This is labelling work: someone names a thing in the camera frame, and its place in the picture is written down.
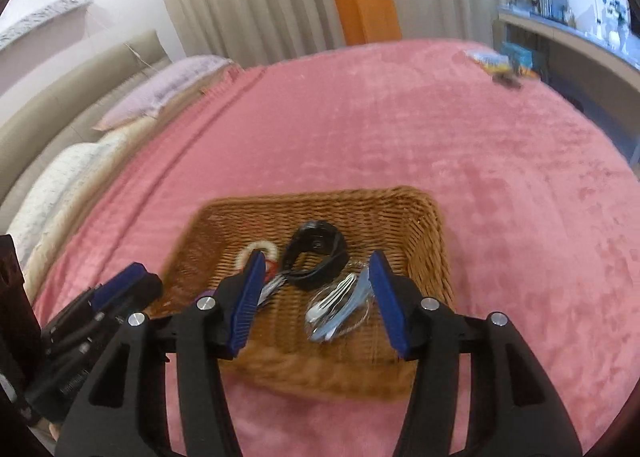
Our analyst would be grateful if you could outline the silver metal hair clip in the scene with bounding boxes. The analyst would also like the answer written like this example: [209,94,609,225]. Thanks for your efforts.
[257,273,286,307]

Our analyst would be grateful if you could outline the cream spiral hair tie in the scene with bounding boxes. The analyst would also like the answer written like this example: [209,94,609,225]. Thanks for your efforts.
[235,240,279,273]

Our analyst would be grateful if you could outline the black scrunchie hair band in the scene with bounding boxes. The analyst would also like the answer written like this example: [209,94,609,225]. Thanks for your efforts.
[280,220,349,291]

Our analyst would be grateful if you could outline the white floral pillow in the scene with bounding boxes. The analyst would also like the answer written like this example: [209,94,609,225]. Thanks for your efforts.
[8,119,152,302]

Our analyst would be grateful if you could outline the beige padded headboard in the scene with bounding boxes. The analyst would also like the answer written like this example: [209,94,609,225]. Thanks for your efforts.
[1,30,170,231]

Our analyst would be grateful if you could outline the lilac pillow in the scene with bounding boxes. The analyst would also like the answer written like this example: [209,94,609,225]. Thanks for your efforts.
[93,55,235,132]

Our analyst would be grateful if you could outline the brown wicker basket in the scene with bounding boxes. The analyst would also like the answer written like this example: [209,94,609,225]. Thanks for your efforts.
[150,186,454,401]

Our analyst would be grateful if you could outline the pink plush bedspread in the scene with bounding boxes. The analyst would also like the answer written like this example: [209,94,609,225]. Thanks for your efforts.
[35,41,639,447]

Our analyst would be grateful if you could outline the colourful booklet on bed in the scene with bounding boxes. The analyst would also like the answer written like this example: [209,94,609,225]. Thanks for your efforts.
[465,50,539,79]

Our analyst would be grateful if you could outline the white desk lamp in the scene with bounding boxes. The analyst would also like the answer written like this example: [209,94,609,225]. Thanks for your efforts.
[578,0,600,35]

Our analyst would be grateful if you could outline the white vase with plant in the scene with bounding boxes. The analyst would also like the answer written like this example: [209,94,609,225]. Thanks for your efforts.
[601,0,630,53]

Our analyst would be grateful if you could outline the books on desk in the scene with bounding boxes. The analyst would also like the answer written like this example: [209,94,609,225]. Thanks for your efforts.
[508,0,573,24]

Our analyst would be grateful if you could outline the white patterned wall shelf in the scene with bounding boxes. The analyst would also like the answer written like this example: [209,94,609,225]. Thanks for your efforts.
[0,0,93,52]

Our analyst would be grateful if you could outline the white wall desk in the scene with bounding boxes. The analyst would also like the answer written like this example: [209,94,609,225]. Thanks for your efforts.
[494,5,639,169]

